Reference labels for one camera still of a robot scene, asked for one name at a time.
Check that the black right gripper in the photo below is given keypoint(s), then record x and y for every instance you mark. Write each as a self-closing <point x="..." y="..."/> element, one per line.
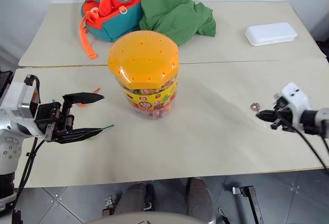
<point x="285" y="117"/>

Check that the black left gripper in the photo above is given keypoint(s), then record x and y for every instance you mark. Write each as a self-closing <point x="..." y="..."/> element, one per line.
<point x="48" y="114"/>

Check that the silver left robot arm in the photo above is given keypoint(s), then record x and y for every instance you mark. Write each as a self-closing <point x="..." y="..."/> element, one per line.
<point x="10" y="154"/>

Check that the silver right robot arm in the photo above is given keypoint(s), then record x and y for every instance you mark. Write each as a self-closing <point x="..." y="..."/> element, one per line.
<point x="322" y="117"/>

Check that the clear plastic lollipop jar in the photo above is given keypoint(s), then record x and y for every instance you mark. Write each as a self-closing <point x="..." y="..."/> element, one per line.
<point x="150" y="103"/>

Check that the yellow jar lid with holes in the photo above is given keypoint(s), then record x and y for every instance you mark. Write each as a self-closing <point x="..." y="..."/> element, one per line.
<point x="144" y="57"/>

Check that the orange lollipop stick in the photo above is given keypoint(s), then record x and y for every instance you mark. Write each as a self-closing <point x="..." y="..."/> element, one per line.
<point x="81" y="104"/>
<point x="97" y="90"/>

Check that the small wrapped lollipop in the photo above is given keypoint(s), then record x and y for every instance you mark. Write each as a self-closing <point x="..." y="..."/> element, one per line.
<point x="254" y="106"/>

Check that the green lollipop stick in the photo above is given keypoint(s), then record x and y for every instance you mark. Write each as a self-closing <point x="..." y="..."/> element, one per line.
<point x="108" y="127"/>

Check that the white rectangular plastic box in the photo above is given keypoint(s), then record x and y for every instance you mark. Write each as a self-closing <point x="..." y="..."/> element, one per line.
<point x="271" y="34"/>

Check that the black flat device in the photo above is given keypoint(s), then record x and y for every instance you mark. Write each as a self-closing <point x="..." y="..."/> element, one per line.
<point x="5" y="82"/>

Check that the black metal table leg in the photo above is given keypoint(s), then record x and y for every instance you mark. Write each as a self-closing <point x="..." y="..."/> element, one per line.
<point x="250" y="203"/>

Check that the black table caster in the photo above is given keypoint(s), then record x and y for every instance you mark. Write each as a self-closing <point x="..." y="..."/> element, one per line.
<point x="108" y="206"/>

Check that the teal and orange backpack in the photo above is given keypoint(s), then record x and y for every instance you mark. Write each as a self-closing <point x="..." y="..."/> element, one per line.
<point x="115" y="21"/>

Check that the green crumpled cloth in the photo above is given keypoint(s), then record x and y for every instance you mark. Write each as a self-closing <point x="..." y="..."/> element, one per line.
<point x="174" y="16"/>

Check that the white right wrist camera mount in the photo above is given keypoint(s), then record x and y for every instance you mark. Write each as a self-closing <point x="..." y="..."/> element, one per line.
<point x="295" y="98"/>

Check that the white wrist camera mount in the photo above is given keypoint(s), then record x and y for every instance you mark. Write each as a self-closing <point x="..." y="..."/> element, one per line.
<point x="295" y="98"/>
<point x="15" y="93"/>

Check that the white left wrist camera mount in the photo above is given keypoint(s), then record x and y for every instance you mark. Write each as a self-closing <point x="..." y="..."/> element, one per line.
<point x="15" y="93"/>

